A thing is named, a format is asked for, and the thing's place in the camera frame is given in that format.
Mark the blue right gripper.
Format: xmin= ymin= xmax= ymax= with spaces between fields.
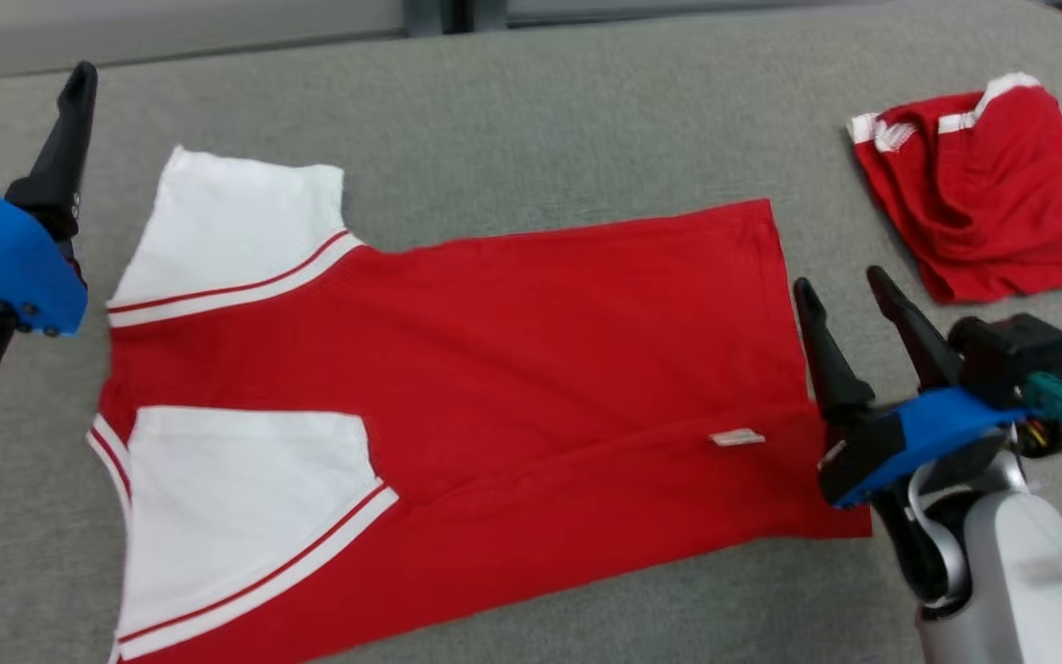
xmin=794 ymin=266 xmax=1030 ymax=510

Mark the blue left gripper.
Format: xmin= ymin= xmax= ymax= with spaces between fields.
xmin=0 ymin=48 xmax=99 ymax=338

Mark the red and white shirt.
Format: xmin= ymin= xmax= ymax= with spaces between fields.
xmin=87 ymin=146 xmax=873 ymax=664

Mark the folded red garment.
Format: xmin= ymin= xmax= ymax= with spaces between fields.
xmin=847 ymin=72 xmax=1062 ymax=305

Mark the grey partition post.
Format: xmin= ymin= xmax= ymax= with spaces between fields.
xmin=402 ymin=0 xmax=509 ymax=36

